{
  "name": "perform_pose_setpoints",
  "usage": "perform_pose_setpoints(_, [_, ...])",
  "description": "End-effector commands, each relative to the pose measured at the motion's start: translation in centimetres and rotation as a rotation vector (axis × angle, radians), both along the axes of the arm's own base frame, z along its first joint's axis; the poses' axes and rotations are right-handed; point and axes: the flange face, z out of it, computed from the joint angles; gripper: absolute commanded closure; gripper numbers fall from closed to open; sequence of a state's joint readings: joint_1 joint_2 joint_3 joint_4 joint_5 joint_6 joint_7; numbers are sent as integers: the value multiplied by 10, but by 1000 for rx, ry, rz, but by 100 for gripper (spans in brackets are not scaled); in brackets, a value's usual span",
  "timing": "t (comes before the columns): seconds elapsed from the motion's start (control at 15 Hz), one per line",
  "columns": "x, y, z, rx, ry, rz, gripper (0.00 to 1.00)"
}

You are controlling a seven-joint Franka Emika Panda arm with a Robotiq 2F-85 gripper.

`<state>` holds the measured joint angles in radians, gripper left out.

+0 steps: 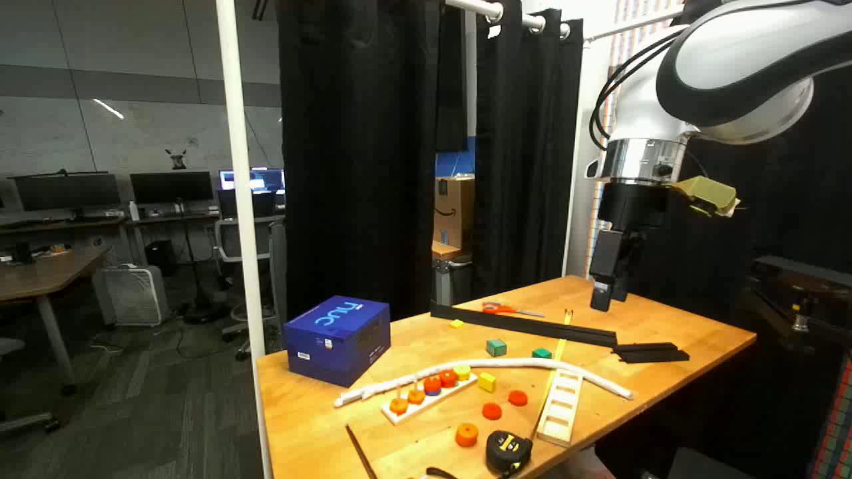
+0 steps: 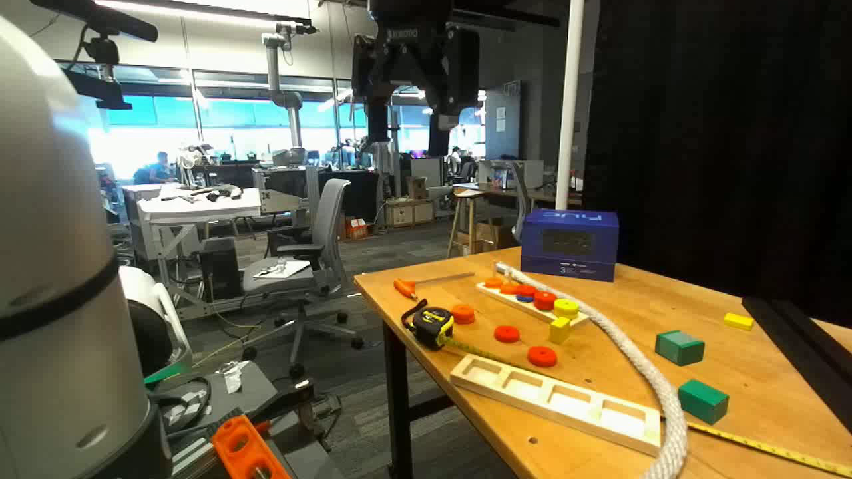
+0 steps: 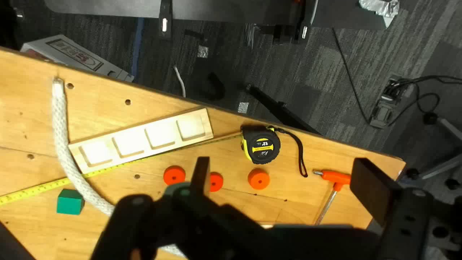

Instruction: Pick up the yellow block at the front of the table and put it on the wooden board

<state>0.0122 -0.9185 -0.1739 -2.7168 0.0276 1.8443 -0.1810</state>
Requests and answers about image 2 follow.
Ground yellow peg ring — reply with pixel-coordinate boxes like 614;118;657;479
550;295;582;322

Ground wooden stool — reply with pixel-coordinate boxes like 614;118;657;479
448;189;486;261

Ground orange T-handle hex key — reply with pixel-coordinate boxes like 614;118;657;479
392;269;477;303

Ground white vertical pole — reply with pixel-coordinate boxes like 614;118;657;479
554;0;587;212

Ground blue cardboard box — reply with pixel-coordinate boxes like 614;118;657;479
520;208;622;283

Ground beige storage box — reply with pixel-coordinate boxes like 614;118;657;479
381;193;437;228

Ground black curtain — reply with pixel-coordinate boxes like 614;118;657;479
582;0;852;327

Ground orange black clamp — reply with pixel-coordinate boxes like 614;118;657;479
209;412;293;479

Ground grey office chair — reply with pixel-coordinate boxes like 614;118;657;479
237;176;368;357

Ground green wooden block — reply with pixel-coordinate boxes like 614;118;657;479
653;327;709;367
677;377;731;426

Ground wooden slotted tray board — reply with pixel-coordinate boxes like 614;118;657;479
448;351;666;460

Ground yellow wooden block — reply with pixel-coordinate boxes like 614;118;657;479
545;314;574;346

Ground black metal table leg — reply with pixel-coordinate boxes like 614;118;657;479
381;318;458;479

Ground grey partition panel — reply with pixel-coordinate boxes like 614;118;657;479
481;83;526;161

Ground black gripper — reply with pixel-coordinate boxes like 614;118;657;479
365;0;481;160

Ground black aluminium rail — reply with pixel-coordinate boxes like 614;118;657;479
742;293;852;407

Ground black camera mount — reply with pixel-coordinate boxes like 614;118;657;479
28;0;161;113

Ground small flat yellow block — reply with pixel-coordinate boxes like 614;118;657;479
722;309;758;331

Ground black boxy object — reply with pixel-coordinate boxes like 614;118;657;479
196;233;248;303

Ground white braided rope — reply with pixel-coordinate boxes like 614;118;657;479
492;261;693;479

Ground white desk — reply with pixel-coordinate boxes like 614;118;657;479
131;184;264;269

